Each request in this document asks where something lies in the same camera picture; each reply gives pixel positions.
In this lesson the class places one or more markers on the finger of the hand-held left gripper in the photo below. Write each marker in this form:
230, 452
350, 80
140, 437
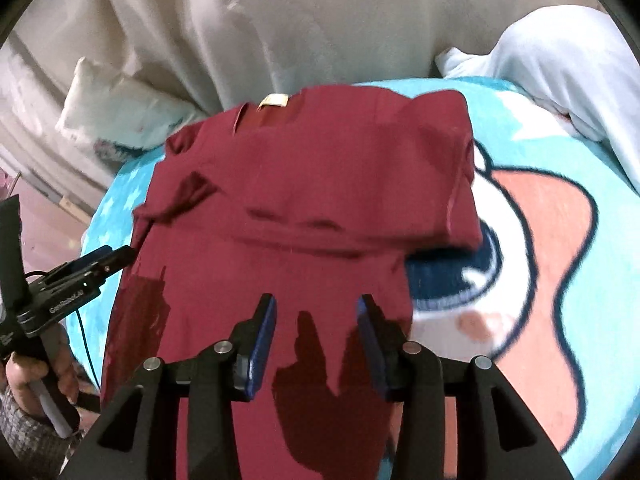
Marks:
107, 259

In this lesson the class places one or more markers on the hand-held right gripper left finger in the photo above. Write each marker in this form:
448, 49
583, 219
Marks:
264, 337

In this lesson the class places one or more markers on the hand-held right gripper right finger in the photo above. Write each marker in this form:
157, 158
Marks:
367, 335

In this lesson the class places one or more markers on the dark red shirt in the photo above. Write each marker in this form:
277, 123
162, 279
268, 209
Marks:
310, 220

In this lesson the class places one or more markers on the person's left hand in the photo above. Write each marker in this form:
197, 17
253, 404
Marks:
35, 375

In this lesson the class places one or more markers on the white pillow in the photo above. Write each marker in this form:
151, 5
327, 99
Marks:
112, 110

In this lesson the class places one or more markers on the turquoise cartoon printed blanket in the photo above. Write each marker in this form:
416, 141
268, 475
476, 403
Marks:
525, 270

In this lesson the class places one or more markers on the beige curtain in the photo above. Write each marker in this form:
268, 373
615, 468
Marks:
280, 25

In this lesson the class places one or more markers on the light blue cloth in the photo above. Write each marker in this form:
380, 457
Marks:
560, 80

